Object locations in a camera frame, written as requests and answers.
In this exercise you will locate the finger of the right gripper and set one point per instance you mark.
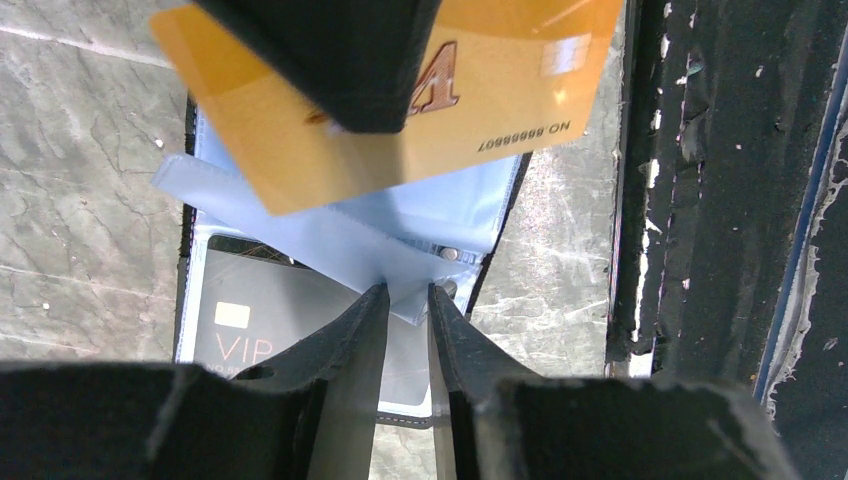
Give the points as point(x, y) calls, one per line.
point(357, 60)

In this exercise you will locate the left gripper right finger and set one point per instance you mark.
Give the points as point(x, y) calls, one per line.
point(495, 418)

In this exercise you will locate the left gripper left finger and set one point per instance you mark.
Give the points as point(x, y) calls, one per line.
point(308, 412)

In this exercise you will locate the black VIP credit card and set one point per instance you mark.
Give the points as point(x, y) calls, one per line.
point(247, 302)

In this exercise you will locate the orange VIP credit card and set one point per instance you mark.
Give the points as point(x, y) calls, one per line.
point(498, 78)

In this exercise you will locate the black leather card holder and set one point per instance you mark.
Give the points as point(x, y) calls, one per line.
point(443, 230)

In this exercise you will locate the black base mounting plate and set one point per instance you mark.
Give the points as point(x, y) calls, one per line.
point(730, 257)

